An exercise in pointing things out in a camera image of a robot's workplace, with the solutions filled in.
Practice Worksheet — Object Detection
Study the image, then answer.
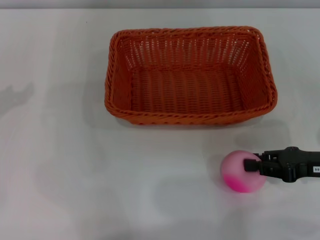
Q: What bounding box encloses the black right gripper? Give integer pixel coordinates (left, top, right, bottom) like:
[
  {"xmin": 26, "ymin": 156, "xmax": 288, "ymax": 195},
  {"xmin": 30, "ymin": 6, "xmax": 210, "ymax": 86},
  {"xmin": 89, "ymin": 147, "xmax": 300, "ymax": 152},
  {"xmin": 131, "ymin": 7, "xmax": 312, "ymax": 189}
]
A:
[{"xmin": 243, "ymin": 146, "xmax": 320, "ymax": 183}]

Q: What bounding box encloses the pink foam ball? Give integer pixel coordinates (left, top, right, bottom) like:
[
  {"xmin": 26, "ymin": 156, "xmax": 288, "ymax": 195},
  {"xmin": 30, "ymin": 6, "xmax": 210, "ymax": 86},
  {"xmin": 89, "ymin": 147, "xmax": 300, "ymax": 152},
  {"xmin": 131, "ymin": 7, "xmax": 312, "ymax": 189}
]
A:
[{"xmin": 220, "ymin": 149, "xmax": 267, "ymax": 193}]

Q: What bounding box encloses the orange woven plastic basket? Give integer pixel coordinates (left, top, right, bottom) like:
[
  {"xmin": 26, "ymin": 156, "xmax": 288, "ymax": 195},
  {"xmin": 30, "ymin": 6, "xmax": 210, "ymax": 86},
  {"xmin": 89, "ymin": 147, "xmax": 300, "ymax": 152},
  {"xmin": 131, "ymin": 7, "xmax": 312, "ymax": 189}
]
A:
[{"xmin": 104, "ymin": 24, "xmax": 278, "ymax": 126}]

